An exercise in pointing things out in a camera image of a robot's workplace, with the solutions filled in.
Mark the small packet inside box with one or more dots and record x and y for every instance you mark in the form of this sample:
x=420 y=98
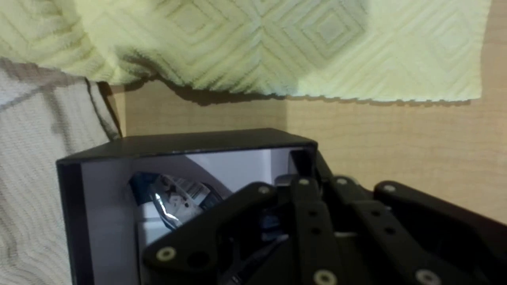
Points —
x=171 y=200

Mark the yellow cloth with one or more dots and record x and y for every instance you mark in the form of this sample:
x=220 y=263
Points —
x=347 y=49

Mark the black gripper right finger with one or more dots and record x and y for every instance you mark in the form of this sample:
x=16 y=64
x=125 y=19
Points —
x=405 y=236

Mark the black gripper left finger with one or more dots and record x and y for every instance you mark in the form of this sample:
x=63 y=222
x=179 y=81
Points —
x=242 y=241

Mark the black box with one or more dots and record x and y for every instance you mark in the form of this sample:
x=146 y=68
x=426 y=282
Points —
x=122 y=195

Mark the white cloth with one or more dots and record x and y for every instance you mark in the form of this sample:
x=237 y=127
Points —
x=44 y=116

